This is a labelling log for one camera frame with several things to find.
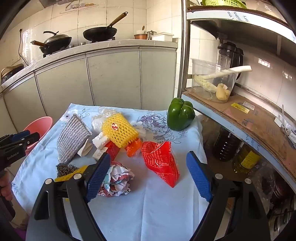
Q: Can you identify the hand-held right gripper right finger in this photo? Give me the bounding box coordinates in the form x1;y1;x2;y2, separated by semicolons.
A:
186;151;271;241

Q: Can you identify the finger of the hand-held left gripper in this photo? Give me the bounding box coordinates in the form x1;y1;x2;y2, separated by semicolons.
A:
7;133;40;150
0;130;31;143

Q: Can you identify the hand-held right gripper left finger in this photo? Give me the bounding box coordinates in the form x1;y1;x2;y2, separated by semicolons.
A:
25;152;112;241

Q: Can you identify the pink plastic basin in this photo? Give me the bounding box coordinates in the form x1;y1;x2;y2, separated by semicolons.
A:
23;116;53;156

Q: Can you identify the printed paper ball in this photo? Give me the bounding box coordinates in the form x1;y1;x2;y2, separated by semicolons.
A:
97;163;135;198

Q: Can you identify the red cardboard box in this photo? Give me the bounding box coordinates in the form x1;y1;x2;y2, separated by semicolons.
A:
92;141;121;161

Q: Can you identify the long white foam piece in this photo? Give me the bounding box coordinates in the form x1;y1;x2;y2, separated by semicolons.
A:
92;132;110;149

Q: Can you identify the person's left hand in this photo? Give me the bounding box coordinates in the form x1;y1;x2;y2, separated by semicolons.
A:
0;172;14;202

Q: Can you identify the yellow flat packet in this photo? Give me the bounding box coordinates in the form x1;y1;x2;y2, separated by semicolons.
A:
55;165;89;182

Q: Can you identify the beige paper scrap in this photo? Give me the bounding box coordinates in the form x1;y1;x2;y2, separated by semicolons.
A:
77;139;93;156

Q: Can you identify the steel wool scrubber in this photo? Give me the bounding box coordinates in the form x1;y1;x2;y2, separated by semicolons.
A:
56;162;80;179

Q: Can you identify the red printed plastic bag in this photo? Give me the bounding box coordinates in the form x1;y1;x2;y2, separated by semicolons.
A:
141;141;180;188

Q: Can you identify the dark oil bottle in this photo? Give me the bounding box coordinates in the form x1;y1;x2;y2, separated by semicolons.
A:
212;126;241;162

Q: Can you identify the silver mesh scouring cloth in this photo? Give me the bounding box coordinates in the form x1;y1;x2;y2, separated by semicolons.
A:
56;113;93;164

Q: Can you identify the orange plastic wrapper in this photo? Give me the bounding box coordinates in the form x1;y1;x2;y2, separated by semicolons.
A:
126;138;143;158

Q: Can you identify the yellow foam fruit net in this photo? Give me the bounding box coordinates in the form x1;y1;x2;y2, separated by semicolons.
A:
101;113;139;148

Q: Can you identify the yellow oil bottle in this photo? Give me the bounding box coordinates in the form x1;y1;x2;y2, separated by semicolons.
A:
232;144;261;175

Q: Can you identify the floral light blue tablecloth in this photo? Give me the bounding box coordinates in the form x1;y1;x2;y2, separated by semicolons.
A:
11;103;208;241

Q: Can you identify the clear crumpled plastic wrap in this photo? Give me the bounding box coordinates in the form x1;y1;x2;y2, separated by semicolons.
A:
91;107;116;127

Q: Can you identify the green bell pepper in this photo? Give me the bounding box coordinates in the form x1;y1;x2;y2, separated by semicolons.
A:
167;98;196;131

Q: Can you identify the dark rice cooker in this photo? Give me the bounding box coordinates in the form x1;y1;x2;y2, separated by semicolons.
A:
0;63;25;85

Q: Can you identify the clear plastic bag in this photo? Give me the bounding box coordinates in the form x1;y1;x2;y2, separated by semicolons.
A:
251;162;290;210

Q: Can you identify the brown cardboard sheet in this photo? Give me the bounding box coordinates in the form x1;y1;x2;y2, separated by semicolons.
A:
183;89;296;168

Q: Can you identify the yellow ginger root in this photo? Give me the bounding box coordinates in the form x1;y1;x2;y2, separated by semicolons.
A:
216;83;231;102

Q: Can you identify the white power strip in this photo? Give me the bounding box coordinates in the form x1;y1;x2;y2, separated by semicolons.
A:
274;113;296;135

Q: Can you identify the black wok with lid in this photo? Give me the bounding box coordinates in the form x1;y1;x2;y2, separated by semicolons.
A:
31;31;72;55

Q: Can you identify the grey kitchen cabinet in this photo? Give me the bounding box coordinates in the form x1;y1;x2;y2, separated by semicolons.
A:
0;39;179;131

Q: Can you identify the white leek stalk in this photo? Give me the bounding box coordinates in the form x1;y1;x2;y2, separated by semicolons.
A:
194;65;252;93

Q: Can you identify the clear plastic container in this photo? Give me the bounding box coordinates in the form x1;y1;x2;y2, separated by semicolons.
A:
191;58;239;103

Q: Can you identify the black blender jug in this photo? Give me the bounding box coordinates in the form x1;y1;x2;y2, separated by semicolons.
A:
217;41;244;78

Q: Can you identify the metal shelf rack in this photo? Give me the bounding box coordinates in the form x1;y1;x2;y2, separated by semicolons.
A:
178;0;296;241

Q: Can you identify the white rectangular tray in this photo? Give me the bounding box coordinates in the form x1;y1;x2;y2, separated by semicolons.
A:
151;32;174;42

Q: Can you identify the green plastic basket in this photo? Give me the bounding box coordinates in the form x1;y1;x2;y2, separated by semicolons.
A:
201;0;247;9

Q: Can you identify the black wall cable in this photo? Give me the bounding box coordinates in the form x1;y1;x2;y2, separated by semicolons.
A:
18;28;24;61

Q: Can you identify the black wok wooden handle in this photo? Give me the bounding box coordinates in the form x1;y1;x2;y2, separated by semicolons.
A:
83;12;128;42

